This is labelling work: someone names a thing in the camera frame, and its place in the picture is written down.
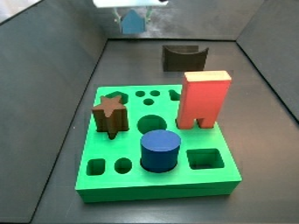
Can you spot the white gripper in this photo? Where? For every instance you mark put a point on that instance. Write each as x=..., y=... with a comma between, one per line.
x=129, y=3

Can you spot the brown star block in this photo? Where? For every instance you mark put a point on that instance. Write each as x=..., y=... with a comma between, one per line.
x=109, y=115

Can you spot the blue cylinder block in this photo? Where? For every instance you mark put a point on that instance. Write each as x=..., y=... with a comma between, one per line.
x=160, y=146

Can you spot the red two-legged block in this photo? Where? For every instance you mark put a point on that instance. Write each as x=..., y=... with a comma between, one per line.
x=203, y=94

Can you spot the green shape sorter base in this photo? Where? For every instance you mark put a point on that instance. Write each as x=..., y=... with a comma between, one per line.
x=110, y=174

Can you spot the black curved fixture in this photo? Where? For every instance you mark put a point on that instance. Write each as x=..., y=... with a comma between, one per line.
x=181, y=58

